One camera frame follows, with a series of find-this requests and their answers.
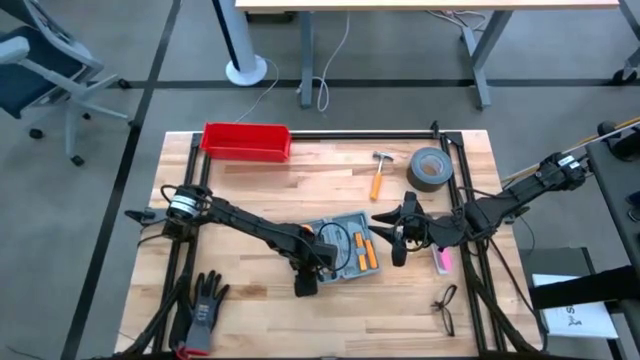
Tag grey plastic tool case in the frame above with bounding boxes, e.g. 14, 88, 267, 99
302, 210, 382, 285

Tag yellow and white rod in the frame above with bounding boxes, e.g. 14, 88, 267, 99
501, 117, 640, 185

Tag red plastic bin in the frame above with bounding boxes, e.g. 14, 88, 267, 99
199, 122, 293, 164

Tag light wooden desk top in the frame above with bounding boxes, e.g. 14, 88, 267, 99
234, 0, 621, 14

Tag white paper sheet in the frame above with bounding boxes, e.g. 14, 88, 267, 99
532, 273, 620, 340

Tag black beam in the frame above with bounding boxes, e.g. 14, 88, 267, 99
528, 264, 640, 311

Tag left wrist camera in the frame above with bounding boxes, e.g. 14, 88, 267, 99
313, 242, 337, 270

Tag black cable bundle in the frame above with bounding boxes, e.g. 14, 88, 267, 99
113, 269, 194, 360
467, 269, 549, 357

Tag black right camera cable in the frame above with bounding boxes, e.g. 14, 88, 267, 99
391, 212, 434, 251

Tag pink white plastic tool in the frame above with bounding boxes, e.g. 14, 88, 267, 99
432, 244, 455, 276

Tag black grey work glove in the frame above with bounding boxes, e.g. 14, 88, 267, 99
175, 270, 231, 359

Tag black camera cable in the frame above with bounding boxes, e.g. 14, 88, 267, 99
391, 212, 434, 251
316, 221, 353, 275

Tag thin white floor cable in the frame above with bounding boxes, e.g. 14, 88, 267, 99
232, 57, 281, 124

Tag blue office chair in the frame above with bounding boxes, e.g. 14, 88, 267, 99
0, 0, 132, 168

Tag black-framed eyeglasses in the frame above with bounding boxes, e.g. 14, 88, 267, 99
432, 284, 459, 338

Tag grey leg with black caster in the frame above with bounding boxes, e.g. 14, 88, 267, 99
610, 0, 640, 87

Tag black round device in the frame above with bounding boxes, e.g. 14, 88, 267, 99
597, 119, 640, 162

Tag pole with white round base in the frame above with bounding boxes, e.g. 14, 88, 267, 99
212, 0, 269, 88

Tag grey duct tape roll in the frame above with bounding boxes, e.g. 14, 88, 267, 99
405, 146, 455, 194

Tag grey metal desk leg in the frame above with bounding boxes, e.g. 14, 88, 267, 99
298, 12, 316, 110
459, 9, 514, 111

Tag dark grey side table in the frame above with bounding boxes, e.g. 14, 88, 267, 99
584, 139, 640, 360

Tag black left camera cable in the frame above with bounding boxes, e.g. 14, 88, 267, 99
316, 221, 353, 275

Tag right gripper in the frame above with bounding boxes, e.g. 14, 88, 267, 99
368, 191, 439, 268

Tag white looped floor cable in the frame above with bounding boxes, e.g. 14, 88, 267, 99
297, 14, 351, 114

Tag orange-handled hammer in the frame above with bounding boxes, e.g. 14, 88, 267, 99
368, 151, 395, 202

